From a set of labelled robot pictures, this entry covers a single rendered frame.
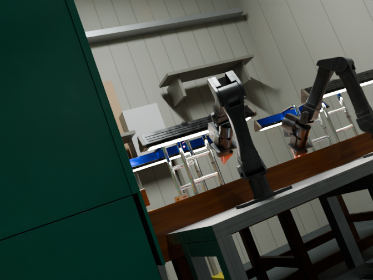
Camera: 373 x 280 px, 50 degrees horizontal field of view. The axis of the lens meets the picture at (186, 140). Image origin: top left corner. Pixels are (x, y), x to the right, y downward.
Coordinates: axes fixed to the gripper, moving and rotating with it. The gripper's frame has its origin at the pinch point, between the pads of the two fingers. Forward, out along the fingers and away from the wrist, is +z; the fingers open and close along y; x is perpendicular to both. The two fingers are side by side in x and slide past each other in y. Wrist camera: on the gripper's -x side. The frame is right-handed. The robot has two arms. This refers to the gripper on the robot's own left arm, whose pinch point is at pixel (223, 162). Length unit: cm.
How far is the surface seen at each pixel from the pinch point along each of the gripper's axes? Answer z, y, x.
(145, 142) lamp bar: 0.3, 24.0, -28.2
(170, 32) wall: 60, -109, -280
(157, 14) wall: 45, -102, -298
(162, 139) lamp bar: 0.6, 15.8, -26.8
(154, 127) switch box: 111, -46, -186
